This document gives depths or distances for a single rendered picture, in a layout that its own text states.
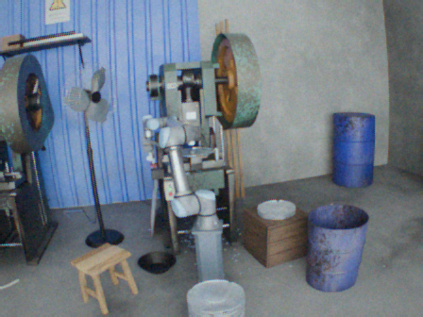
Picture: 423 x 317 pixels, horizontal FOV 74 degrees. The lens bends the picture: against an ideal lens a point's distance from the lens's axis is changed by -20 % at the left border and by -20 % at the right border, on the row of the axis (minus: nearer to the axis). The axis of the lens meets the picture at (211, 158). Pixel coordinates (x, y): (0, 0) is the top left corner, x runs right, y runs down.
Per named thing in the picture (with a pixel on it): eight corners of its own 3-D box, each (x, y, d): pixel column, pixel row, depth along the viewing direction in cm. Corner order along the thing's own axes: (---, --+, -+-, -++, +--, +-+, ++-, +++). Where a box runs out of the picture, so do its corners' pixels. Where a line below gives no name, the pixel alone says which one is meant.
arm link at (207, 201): (219, 211, 209) (218, 191, 206) (199, 217, 203) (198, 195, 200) (211, 206, 220) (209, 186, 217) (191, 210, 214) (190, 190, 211)
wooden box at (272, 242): (308, 255, 249) (312, 214, 241) (266, 269, 236) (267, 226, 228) (282, 237, 285) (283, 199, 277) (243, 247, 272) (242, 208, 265)
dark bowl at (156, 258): (180, 275, 235) (179, 267, 233) (140, 280, 228) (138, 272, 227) (174, 257, 263) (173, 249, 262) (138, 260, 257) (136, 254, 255)
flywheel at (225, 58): (260, 29, 244) (233, 47, 314) (235, 29, 239) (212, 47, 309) (270, 121, 253) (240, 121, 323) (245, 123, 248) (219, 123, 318)
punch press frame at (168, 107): (228, 226, 279) (220, 58, 249) (177, 234, 270) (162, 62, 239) (207, 197, 354) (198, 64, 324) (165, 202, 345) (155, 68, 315)
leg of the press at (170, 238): (180, 255, 267) (169, 143, 247) (167, 256, 265) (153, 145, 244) (167, 214, 355) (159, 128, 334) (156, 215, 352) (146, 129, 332)
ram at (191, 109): (203, 137, 271) (200, 99, 265) (184, 139, 268) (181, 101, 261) (198, 134, 288) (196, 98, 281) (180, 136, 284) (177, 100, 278)
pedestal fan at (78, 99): (136, 249, 276) (114, 57, 240) (65, 255, 262) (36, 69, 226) (132, 202, 394) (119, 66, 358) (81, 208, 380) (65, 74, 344)
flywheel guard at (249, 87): (264, 134, 252) (258, 26, 234) (228, 137, 246) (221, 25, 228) (226, 119, 350) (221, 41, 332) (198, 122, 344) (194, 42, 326)
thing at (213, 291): (254, 288, 163) (254, 287, 163) (227, 319, 139) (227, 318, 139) (206, 276, 178) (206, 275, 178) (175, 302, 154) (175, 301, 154)
